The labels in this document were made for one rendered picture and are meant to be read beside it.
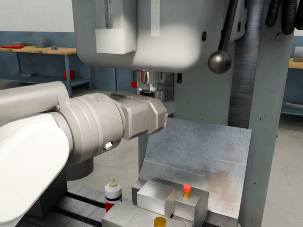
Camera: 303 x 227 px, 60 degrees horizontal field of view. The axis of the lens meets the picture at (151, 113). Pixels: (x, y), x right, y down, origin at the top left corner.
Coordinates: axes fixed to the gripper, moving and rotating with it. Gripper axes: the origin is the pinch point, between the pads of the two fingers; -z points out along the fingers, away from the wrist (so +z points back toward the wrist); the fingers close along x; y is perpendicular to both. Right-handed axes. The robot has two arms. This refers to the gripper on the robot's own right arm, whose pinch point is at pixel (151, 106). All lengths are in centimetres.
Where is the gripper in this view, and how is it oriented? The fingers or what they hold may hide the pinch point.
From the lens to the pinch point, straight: 47.3
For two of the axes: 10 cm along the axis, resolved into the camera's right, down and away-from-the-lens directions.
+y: -0.1, 9.5, 3.2
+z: -6.7, 2.3, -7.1
